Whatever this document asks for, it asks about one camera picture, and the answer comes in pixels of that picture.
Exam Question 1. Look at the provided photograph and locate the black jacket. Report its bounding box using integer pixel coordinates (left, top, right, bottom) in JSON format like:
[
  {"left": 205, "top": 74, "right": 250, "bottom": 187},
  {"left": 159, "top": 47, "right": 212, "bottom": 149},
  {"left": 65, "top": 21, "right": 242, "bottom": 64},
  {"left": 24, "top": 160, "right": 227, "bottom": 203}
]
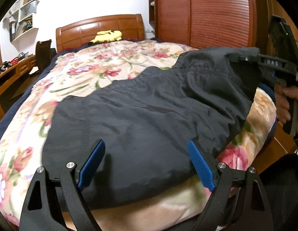
[{"left": 41, "top": 47, "right": 261, "bottom": 209}]

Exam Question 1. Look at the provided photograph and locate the dark wooden chair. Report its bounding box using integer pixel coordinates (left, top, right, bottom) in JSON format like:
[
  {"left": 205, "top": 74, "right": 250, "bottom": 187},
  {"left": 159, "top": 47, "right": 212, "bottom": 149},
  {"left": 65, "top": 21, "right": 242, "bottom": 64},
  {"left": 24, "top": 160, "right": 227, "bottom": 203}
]
[{"left": 29, "top": 39, "right": 56, "bottom": 77}]

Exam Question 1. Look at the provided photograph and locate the wooden headboard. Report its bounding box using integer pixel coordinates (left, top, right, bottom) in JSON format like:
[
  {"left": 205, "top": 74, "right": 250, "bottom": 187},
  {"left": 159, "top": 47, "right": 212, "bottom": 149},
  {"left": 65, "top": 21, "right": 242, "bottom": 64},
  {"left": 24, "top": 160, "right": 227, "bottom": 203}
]
[{"left": 56, "top": 14, "right": 145, "bottom": 53}]

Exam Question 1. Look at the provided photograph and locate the person right hand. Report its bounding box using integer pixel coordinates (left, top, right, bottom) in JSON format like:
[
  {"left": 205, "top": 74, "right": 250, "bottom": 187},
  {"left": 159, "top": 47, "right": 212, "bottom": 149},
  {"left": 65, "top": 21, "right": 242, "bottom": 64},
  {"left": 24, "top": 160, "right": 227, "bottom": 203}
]
[{"left": 274, "top": 84, "right": 298, "bottom": 127}]

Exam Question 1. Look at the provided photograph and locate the floral bed blanket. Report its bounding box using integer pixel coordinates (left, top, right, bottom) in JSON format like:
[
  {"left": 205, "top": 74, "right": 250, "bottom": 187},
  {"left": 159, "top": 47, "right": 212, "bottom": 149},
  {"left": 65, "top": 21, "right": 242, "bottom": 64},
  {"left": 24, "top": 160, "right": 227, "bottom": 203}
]
[{"left": 0, "top": 39, "right": 277, "bottom": 231}]

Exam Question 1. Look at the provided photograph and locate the white wall shelf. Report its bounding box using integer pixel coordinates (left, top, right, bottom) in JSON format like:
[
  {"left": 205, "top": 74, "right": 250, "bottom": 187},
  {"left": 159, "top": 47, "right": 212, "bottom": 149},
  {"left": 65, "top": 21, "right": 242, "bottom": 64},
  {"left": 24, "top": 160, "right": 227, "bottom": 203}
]
[{"left": 8, "top": 0, "right": 40, "bottom": 42}]

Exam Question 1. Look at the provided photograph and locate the wooden louvered wardrobe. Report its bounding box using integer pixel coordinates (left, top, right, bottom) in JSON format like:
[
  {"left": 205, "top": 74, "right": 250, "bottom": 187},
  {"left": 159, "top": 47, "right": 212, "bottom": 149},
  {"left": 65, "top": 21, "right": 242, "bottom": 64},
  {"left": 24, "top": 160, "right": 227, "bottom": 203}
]
[{"left": 149, "top": 0, "right": 268, "bottom": 52}]

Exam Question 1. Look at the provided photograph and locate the wooden desk cabinet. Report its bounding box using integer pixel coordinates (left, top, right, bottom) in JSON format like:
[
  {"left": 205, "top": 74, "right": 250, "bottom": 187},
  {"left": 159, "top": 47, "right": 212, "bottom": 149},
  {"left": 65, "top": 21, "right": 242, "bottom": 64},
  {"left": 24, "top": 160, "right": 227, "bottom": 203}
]
[{"left": 0, "top": 54, "right": 36, "bottom": 121}]

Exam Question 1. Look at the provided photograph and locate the red basket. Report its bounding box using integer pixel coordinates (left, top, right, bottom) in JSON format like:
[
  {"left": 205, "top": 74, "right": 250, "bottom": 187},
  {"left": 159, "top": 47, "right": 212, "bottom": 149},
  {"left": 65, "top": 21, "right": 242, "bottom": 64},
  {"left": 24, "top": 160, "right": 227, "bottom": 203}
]
[{"left": 10, "top": 57, "right": 19, "bottom": 65}]

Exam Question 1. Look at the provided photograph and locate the yellow plush toy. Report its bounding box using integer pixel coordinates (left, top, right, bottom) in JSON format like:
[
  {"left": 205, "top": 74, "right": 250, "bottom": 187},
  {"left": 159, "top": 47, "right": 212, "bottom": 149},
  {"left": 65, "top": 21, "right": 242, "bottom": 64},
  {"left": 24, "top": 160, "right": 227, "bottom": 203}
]
[{"left": 90, "top": 30, "right": 122, "bottom": 44}]

